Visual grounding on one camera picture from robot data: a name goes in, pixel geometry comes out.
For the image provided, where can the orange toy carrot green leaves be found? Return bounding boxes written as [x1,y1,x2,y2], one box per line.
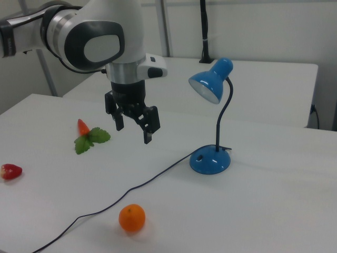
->
[74,119,112,155]

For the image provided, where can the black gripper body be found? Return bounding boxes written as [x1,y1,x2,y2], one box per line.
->
[110,80,147,119]

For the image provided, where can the grey partition post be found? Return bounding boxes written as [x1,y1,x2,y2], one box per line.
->
[159,0,175,57]

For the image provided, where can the red bitten toy fruit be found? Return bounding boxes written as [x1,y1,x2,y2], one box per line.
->
[0,163,23,181]

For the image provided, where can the orange toy mandarin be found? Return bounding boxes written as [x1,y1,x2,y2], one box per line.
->
[118,203,146,233]

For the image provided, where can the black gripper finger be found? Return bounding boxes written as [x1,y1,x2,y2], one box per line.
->
[104,90,125,131]
[131,105,161,144]

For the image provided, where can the black clamped pole stand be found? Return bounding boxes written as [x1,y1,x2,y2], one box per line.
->
[199,0,215,64]

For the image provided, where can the black lamp power cable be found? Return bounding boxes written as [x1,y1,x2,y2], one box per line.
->
[31,145,233,253]

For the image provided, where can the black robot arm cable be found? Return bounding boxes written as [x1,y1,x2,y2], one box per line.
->
[54,50,106,75]

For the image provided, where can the black cable with plug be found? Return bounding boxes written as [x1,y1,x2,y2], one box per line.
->
[310,104,321,130]

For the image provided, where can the blue desk lamp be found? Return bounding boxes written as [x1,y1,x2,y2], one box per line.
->
[188,57,234,175]

